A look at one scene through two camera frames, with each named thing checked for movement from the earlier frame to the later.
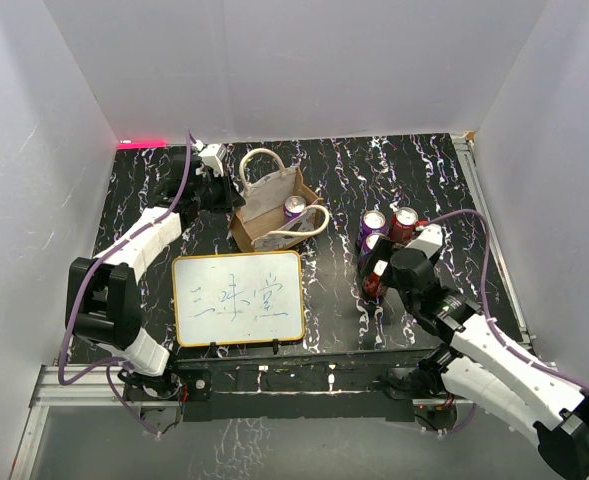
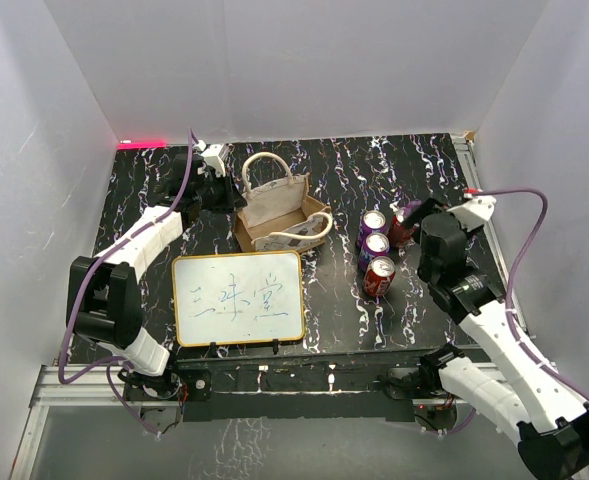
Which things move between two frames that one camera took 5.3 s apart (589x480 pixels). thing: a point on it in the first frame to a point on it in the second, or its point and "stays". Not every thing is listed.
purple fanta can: x=368 y=242 stays
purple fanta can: x=293 y=206 to x=409 y=207
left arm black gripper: x=232 y=199 stays
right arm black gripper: x=381 y=251 to x=428 y=206
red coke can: x=403 y=224 stays
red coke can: x=374 y=285 stays
